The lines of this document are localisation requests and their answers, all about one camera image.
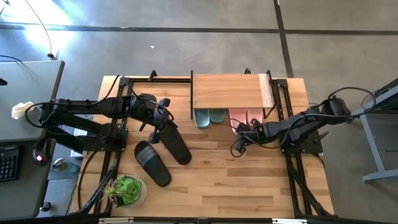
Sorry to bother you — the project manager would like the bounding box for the light green slide sandal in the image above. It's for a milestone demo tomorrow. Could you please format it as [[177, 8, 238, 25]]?
[[193, 108, 211, 130]]

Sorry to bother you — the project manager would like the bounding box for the black mouse with red light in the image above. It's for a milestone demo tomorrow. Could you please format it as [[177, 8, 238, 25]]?
[[32, 149, 48, 166]]

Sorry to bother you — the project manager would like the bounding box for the pink slide sandal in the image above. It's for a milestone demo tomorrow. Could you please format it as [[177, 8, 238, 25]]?
[[247, 108, 264, 125], [228, 108, 249, 134]]

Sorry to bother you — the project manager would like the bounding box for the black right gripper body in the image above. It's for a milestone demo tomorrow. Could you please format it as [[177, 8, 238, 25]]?
[[233, 118, 271, 153]]

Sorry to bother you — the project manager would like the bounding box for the grey office desk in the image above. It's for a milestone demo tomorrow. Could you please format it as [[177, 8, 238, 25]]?
[[0, 60, 65, 220]]

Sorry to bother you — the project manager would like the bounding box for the dark green slide sandal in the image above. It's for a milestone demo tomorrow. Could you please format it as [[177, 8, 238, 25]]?
[[210, 108, 228, 124]]

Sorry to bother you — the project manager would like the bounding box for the grey metal-legged table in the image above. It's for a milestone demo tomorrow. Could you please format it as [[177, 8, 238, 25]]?
[[351, 77, 398, 183]]

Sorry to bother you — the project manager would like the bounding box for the wooden shelf with black frame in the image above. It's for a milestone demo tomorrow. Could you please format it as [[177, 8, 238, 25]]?
[[190, 70, 277, 121]]

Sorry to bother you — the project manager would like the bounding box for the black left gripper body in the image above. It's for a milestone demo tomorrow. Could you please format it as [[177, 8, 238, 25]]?
[[141, 95, 171, 144]]

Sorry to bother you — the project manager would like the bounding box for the black floor cable with plug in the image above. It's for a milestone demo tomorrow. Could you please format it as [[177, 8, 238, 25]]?
[[24, 0, 56, 60]]

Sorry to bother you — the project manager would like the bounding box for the crumpled white tissue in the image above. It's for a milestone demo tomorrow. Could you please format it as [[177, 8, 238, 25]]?
[[11, 101, 37, 120]]

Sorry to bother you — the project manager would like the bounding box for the black slide sandal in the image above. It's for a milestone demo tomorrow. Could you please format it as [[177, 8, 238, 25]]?
[[134, 140, 172, 188], [159, 123, 193, 166]]

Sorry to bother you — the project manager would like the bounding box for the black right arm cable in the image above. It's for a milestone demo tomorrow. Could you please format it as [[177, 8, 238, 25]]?
[[230, 86, 377, 158]]

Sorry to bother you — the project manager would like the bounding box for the teal water bottle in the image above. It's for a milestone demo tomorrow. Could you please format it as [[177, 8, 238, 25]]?
[[52, 157, 81, 174]]

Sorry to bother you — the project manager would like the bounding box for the green succulent in woven pot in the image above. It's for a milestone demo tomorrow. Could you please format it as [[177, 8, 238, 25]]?
[[102, 174, 148, 208]]

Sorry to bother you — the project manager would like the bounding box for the black keyboard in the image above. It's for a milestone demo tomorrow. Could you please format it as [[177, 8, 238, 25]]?
[[0, 146, 20, 183]]

